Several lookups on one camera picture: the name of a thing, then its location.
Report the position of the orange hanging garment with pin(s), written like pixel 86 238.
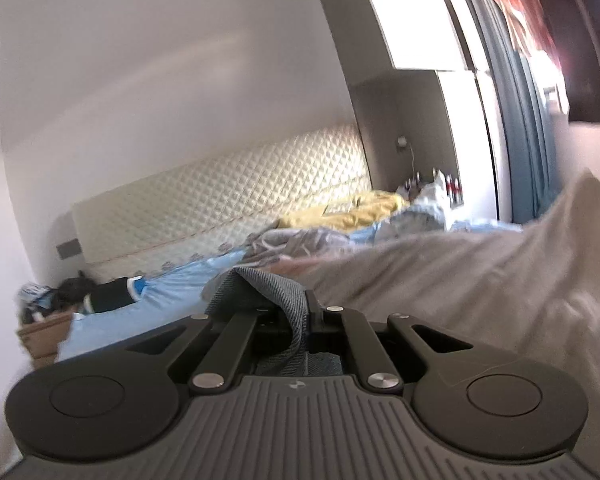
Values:
pixel 510 5

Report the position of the grey wall switch panel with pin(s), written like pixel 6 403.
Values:
pixel 68 249

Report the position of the grey and white wardrobe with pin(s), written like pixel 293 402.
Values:
pixel 420 10

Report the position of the grey duvet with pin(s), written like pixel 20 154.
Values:
pixel 480 285

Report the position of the clear plastic bag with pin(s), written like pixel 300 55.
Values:
pixel 32 291

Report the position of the light blue bed sheet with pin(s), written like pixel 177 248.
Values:
pixel 170 285

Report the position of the grey patterned blanket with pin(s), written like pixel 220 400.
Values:
pixel 292 244

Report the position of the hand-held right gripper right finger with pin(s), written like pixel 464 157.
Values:
pixel 352 341

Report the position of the pile of light clothes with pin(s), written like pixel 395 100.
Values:
pixel 425 205

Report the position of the grey fleece blanket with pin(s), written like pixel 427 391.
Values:
pixel 260 285

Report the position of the red and white bottle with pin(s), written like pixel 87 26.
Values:
pixel 454 188

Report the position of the dark hanging garment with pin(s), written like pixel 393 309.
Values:
pixel 580 50

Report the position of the black and blue pillow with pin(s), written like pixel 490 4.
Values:
pixel 111 298

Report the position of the wooden nightstand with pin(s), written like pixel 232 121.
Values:
pixel 40 338

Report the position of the wall socket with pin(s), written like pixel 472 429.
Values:
pixel 402 142

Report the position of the yellow pillow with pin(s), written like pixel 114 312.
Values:
pixel 345 214

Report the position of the blue curtain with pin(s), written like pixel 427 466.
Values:
pixel 525 135

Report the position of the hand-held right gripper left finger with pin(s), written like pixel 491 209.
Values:
pixel 240 331

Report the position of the cream quilted headboard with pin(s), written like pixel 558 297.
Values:
pixel 205 200

